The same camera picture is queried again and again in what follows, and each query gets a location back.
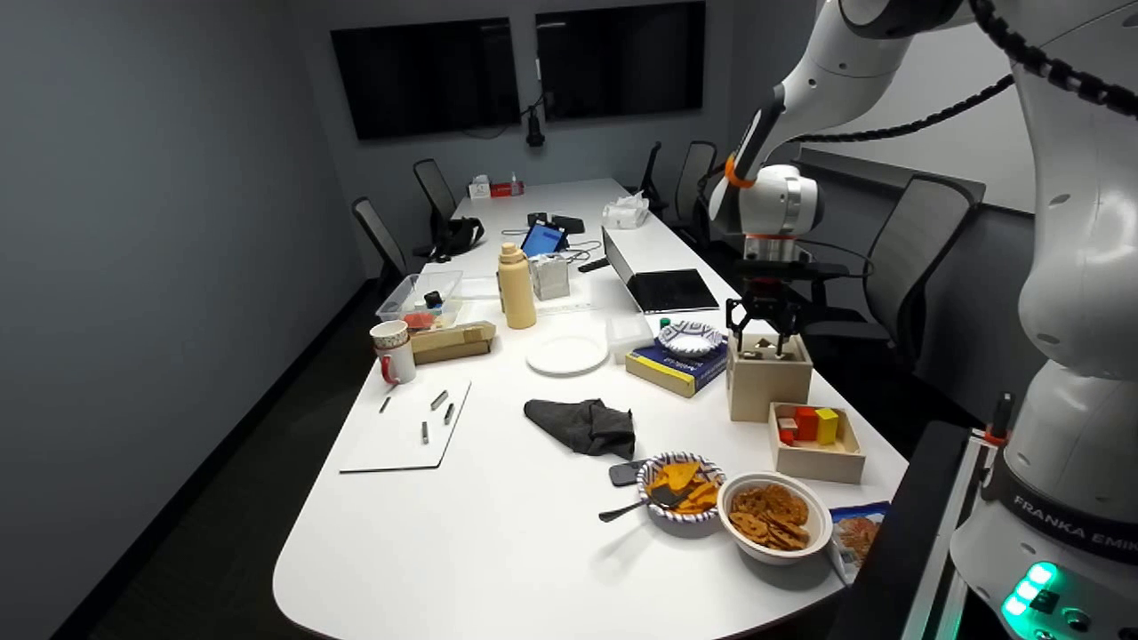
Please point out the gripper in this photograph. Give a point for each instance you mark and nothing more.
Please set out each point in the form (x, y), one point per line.
(768, 292)

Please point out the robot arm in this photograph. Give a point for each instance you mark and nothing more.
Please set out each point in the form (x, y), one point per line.
(1080, 267)

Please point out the wooden toy box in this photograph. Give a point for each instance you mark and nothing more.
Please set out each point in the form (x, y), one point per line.
(766, 382)

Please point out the small red white block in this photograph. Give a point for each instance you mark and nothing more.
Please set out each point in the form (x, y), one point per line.
(787, 430)

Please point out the yellow block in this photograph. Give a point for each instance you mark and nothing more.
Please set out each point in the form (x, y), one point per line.
(827, 427)

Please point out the grey tissue box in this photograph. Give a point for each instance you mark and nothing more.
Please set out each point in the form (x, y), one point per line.
(550, 277)

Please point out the red box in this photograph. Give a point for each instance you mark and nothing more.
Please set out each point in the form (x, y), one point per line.
(507, 189)

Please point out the long cardboard box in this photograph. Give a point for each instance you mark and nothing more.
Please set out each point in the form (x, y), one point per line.
(453, 342)

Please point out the white box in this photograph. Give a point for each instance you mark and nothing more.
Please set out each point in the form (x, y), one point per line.
(479, 188)

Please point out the empty patterned paper bowl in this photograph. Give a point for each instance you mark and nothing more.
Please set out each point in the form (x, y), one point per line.
(690, 340)

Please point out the blue and yellow book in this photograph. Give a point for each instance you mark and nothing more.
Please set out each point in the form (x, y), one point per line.
(676, 369)

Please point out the clear plastic container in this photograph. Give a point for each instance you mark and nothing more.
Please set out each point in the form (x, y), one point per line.
(629, 336)

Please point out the wooden tray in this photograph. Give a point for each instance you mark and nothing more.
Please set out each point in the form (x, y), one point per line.
(818, 462)

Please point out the office chair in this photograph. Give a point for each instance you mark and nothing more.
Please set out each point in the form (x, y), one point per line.
(380, 236)
(653, 173)
(916, 249)
(436, 188)
(693, 178)

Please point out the white crumpled bag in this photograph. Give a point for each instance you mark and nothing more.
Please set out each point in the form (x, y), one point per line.
(625, 212)

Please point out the black remote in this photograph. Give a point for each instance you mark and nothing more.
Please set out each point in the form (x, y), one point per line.
(594, 265)

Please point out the patterned bowl of chips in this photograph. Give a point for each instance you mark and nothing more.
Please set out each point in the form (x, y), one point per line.
(680, 489)

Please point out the white paper plate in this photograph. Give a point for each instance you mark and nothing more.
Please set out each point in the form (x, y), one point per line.
(567, 355)

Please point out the white bowl of crackers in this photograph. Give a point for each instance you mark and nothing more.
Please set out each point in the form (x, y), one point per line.
(772, 520)

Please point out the black phone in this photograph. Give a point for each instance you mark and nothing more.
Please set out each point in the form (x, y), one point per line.
(622, 473)

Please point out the dark grey cloth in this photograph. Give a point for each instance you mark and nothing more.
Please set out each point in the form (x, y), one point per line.
(582, 425)

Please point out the tablet with blue screen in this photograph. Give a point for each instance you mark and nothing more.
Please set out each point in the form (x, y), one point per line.
(542, 240)

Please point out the black spoon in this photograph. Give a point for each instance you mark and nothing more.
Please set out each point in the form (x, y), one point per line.
(622, 510)

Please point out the snack bag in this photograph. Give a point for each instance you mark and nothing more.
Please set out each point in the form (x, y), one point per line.
(858, 538)

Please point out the tan bottle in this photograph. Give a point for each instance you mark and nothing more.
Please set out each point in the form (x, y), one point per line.
(516, 289)

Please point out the whiteboard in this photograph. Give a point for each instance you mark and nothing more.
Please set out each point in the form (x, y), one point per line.
(933, 133)

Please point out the black hanging webcam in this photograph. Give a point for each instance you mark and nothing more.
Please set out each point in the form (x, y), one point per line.
(534, 129)

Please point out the black bag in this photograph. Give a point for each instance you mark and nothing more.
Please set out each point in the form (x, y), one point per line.
(458, 236)

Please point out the clear plastic bin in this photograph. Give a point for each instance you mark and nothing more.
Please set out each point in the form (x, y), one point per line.
(404, 298)

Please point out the small white board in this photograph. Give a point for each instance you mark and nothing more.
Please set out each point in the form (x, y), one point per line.
(404, 431)

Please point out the wall monitor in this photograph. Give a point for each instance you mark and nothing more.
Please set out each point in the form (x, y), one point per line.
(621, 60)
(425, 78)

